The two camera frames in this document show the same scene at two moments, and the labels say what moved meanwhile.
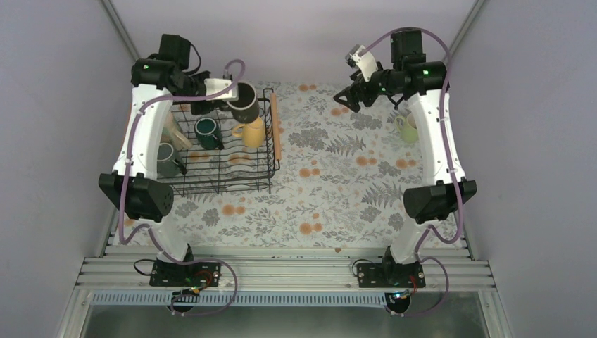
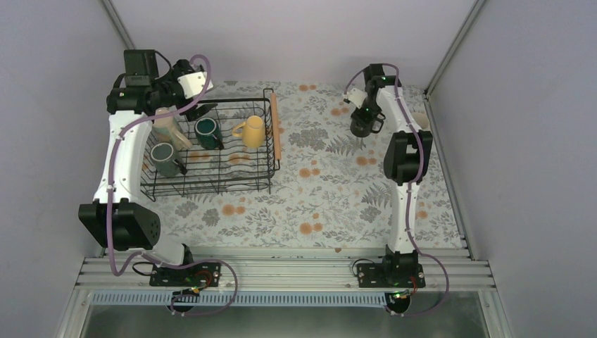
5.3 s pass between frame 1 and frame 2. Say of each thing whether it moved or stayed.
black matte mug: moved
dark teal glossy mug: stayed
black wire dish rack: stayed
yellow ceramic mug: stayed
